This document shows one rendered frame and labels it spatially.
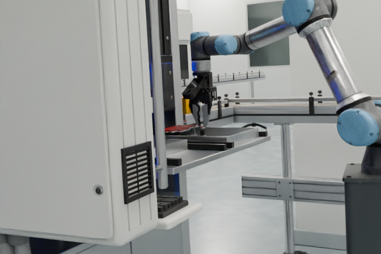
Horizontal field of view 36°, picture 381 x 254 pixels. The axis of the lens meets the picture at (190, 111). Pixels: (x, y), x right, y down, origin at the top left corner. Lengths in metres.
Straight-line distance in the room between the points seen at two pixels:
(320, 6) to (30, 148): 1.03
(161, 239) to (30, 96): 1.22
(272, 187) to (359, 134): 1.38
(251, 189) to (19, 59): 2.08
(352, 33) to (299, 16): 1.65
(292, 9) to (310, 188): 1.36
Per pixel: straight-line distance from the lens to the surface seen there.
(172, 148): 1.89
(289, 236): 3.17
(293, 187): 3.07
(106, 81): 1.18
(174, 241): 2.44
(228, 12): 11.14
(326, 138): 3.59
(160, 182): 1.38
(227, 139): 1.99
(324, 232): 3.71
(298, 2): 1.88
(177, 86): 2.41
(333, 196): 3.01
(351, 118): 1.79
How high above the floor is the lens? 1.17
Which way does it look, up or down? 5 degrees down
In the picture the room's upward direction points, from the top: 3 degrees counter-clockwise
